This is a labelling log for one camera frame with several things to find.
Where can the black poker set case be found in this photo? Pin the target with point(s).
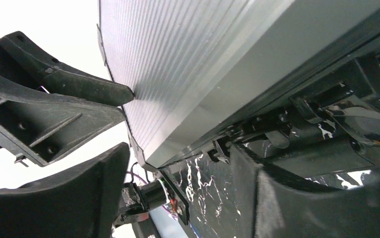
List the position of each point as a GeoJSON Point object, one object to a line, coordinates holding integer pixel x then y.
{"type": "Point", "coordinates": [198, 66]}

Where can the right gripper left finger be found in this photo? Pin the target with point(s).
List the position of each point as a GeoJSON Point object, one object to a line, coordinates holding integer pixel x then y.
{"type": "Point", "coordinates": [79, 202]}

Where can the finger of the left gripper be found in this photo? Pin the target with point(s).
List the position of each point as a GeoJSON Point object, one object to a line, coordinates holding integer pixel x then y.
{"type": "Point", "coordinates": [45, 128]}
{"type": "Point", "coordinates": [25, 63]}

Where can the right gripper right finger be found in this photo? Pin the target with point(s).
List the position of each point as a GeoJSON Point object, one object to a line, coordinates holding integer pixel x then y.
{"type": "Point", "coordinates": [275, 203]}

